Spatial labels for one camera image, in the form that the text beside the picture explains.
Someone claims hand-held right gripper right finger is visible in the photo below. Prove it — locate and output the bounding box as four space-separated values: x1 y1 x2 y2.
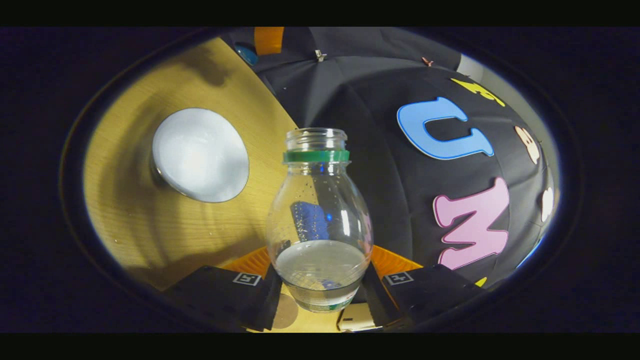
361 245 487 333

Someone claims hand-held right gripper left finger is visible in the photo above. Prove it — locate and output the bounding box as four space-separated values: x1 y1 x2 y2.
164 246 283 333

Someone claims round translucent coaster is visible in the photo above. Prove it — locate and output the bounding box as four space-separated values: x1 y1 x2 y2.
272 293 299 330

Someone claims blue teacup lid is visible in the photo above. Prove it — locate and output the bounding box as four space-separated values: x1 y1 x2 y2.
234 42 260 67

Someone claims clear plastic water bottle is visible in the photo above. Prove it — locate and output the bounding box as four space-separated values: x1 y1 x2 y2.
265 127 375 314

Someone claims white teacup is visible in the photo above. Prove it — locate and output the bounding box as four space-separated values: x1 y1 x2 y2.
150 107 250 204

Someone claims white toaster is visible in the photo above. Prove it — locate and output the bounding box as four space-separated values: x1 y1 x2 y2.
337 302 377 333

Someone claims black backdrop cloth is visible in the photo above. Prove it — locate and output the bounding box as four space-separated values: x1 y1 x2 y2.
220 27 556 291

